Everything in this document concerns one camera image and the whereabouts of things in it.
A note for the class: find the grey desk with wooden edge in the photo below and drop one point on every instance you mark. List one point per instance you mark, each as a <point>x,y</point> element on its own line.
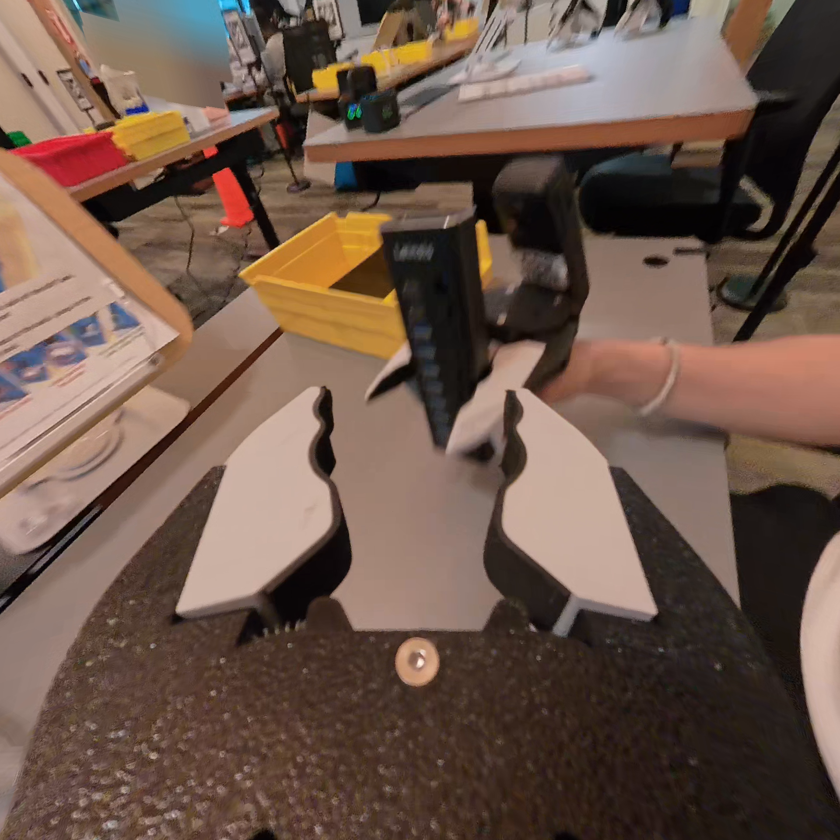
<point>590,111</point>

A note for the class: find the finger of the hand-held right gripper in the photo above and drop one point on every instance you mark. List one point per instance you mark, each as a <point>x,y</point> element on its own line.
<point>495,394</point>
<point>397,374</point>

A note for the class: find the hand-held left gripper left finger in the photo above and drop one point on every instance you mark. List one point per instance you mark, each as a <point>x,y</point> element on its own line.
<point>262,525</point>

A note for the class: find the red plastic bin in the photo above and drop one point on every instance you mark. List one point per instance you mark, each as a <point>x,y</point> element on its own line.
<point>65,157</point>

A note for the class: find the orange traffic cone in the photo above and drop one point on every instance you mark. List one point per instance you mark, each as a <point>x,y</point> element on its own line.
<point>236,197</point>

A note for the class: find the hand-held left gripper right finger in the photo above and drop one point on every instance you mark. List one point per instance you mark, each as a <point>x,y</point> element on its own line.
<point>571,525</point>

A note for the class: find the person's right hand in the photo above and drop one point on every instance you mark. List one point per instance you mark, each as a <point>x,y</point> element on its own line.
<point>597,371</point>

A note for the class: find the black device with green display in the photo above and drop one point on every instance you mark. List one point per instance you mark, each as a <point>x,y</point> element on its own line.
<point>380,111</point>
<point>354,92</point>

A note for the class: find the black tripod stand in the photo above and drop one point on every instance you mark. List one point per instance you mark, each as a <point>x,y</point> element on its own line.
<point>787,262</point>

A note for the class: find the black printed usb hub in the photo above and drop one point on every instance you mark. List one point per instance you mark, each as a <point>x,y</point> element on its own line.
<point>439,315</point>

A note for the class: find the small yellow bin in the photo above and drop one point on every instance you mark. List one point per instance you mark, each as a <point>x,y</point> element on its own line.
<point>151,134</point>

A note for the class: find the yellow plastic bin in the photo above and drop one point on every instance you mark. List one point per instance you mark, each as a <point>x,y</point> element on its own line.
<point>315,308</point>

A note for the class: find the white label strip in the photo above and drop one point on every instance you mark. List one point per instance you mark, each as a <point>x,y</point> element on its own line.
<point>525,82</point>

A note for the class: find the wooden office desk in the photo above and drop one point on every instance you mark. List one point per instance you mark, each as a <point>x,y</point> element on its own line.
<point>184,141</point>

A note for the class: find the person's right forearm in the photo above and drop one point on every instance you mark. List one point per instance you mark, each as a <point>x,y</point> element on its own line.
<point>754,387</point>

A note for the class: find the printed instruction sheet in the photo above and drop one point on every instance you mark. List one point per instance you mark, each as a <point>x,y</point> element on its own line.
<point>65,341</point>

